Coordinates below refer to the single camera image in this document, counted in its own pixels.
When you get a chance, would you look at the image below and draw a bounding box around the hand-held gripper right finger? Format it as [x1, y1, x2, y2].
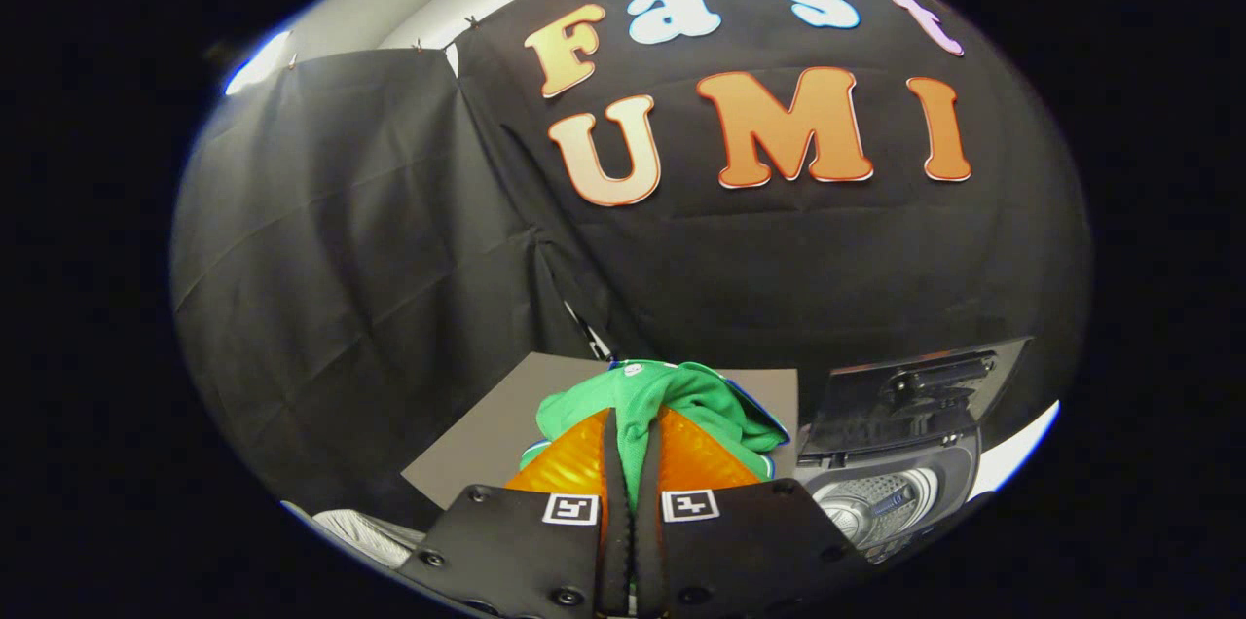
[635, 405, 877, 619]

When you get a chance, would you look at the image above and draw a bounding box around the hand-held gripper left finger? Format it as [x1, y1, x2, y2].
[397, 408, 634, 619]

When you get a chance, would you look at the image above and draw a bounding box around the green shirt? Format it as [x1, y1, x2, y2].
[521, 359, 791, 513]

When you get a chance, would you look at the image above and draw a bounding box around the dark washing machine lid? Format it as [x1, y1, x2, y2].
[796, 337, 1033, 459]

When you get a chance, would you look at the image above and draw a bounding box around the grey board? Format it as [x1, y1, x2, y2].
[401, 352, 801, 511]

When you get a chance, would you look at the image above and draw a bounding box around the white mesh cloth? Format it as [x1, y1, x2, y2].
[311, 507, 429, 571]

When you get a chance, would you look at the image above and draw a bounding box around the black and white cord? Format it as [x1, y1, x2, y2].
[563, 300, 614, 362]

